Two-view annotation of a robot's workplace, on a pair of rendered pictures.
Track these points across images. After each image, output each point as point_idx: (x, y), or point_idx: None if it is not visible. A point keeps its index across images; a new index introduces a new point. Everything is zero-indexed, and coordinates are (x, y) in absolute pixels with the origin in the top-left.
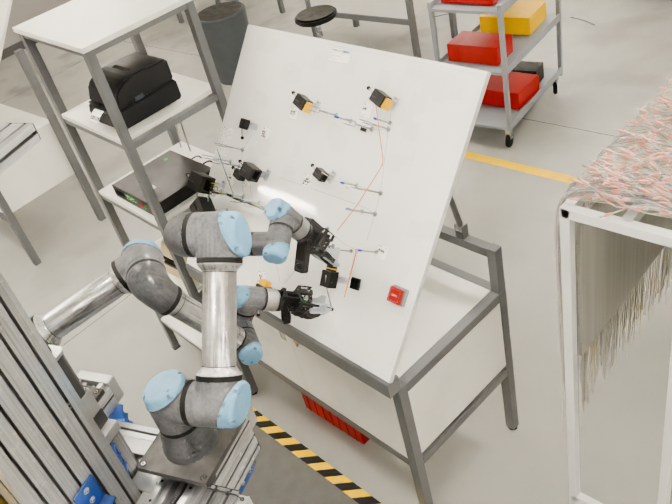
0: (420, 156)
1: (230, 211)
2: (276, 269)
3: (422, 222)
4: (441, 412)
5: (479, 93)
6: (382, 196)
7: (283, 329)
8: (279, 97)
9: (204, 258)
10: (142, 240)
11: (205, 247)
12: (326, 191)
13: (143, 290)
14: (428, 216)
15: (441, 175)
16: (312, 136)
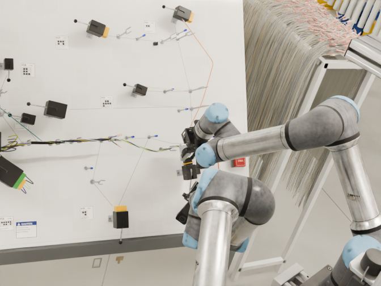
0: (213, 54)
1: (337, 96)
2: (102, 196)
3: (233, 101)
4: None
5: (241, 1)
6: (193, 93)
7: (129, 247)
8: (34, 30)
9: (355, 134)
10: (212, 168)
11: (353, 126)
12: (134, 105)
13: (271, 202)
14: (236, 96)
15: (235, 64)
16: (97, 61)
